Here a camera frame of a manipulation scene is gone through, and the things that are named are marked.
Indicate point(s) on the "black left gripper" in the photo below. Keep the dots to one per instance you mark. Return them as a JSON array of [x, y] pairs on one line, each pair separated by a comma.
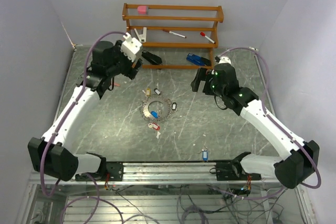
[[130, 72]]

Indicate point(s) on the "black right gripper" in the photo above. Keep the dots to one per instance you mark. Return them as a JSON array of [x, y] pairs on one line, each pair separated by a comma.
[[205, 74]]

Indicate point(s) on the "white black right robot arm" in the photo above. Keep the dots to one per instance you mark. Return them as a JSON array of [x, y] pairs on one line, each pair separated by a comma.
[[297, 159]]

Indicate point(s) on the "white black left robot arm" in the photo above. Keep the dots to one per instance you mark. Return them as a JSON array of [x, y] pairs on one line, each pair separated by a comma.
[[52, 154]]

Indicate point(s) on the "blue stapler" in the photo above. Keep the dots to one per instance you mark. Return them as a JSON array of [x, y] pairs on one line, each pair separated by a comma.
[[197, 60]]

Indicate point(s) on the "white plastic clip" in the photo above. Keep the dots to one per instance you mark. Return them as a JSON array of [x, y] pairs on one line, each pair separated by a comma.
[[141, 37]]

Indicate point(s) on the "black stapler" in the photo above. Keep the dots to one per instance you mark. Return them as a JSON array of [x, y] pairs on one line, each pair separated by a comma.
[[151, 58]]

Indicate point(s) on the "black key tag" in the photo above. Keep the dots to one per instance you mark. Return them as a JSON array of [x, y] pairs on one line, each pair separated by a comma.
[[174, 106], [157, 91]]

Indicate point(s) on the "red capped white marker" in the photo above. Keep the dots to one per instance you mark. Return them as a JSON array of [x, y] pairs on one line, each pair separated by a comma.
[[207, 37]]

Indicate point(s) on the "red white marker pen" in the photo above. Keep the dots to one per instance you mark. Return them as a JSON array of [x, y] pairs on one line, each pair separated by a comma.
[[174, 33]]

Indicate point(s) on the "pink eraser block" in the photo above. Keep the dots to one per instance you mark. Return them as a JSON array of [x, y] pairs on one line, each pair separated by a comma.
[[142, 10]]

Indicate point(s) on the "brown wooden shelf rack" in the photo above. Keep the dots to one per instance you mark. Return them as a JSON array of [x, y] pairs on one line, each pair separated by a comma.
[[182, 19]]

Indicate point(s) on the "red key tag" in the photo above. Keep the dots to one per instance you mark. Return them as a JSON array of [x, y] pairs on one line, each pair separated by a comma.
[[154, 126]]

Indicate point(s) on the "blue key tag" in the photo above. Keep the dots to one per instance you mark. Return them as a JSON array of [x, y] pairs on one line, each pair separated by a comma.
[[204, 154]]

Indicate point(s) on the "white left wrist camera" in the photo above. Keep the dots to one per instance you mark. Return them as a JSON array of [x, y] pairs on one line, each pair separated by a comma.
[[130, 47]]

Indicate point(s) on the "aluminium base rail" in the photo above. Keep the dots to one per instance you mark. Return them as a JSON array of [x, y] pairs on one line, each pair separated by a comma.
[[168, 172]]

